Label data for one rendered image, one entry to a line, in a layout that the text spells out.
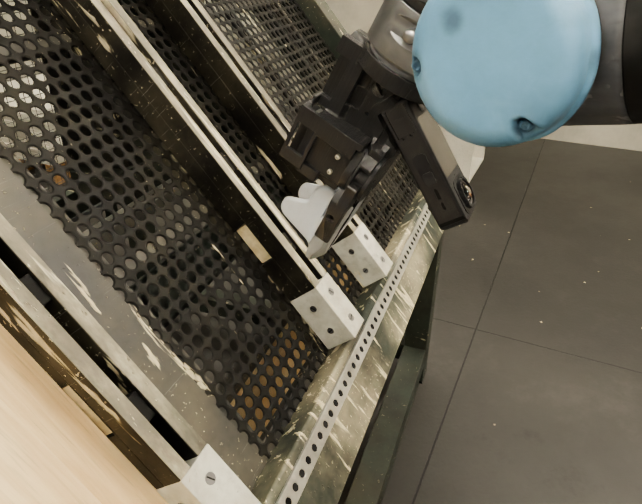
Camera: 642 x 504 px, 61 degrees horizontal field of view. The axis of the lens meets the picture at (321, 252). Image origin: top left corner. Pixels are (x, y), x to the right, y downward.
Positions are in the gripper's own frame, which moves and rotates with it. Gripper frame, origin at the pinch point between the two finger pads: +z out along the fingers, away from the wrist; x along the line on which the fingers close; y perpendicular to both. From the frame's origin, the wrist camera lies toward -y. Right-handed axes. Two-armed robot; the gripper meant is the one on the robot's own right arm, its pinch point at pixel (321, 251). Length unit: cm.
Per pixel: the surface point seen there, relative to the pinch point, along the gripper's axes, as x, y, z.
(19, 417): 18.2, 16.4, 29.4
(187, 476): 10.3, -1.9, 31.8
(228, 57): -56, 45, 17
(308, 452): -8.5, -13.7, 39.8
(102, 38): -30, 55, 14
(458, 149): -347, -1, 118
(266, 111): -56, 33, 22
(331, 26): -124, 51, 22
